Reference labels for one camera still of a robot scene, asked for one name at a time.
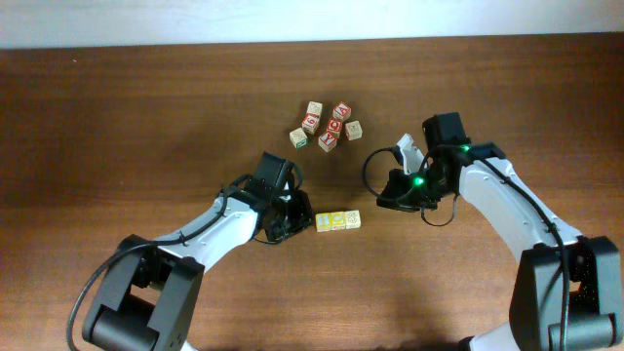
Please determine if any yellow number 1 block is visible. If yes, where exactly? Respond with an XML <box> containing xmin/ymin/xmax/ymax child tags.
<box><xmin>315</xmin><ymin>213</ymin><xmax>332</xmax><ymax>232</ymax></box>

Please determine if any yellow letter block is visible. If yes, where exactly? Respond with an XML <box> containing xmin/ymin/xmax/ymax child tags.
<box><xmin>331</xmin><ymin>212</ymin><xmax>346</xmax><ymax>230</ymax></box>

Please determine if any pale engraved wooden block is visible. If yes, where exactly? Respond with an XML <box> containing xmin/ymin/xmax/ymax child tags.
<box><xmin>344</xmin><ymin>210</ymin><xmax>362</xmax><ymax>229</ymax></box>

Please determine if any plain engraved wooden block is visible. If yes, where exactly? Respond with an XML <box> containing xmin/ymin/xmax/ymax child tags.
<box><xmin>345</xmin><ymin>121</ymin><xmax>363</xmax><ymax>140</ymax></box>

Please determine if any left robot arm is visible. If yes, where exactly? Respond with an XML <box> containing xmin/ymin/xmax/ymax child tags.
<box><xmin>82</xmin><ymin>153</ymin><xmax>314</xmax><ymax>351</ymax></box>

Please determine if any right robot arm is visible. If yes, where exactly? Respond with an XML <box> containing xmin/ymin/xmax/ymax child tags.
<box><xmin>376</xmin><ymin>112</ymin><xmax>623</xmax><ymax>351</ymax></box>

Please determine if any green edged wooden block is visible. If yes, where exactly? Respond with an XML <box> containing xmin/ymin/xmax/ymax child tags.
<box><xmin>289</xmin><ymin>128</ymin><xmax>308</xmax><ymax>149</ymax></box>

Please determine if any red letter Y block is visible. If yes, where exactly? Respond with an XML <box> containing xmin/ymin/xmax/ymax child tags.
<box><xmin>318</xmin><ymin>131</ymin><xmax>338</xmax><ymax>152</ymax></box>

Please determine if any red number 6 block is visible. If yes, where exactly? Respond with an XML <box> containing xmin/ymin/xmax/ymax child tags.
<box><xmin>301</xmin><ymin>113</ymin><xmax>321</xmax><ymax>135</ymax></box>

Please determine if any red letter Q block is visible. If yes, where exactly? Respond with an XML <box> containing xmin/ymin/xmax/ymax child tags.
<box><xmin>326</xmin><ymin>118</ymin><xmax>343</xmax><ymax>138</ymax></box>

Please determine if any red letter A block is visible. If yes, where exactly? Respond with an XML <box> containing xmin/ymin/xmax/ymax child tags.
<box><xmin>332</xmin><ymin>101</ymin><xmax>352</xmax><ymax>121</ymax></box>

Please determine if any plain wooden block top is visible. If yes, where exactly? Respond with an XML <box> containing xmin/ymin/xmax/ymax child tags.
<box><xmin>306</xmin><ymin>101</ymin><xmax>323</xmax><ymax>117</ymax></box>

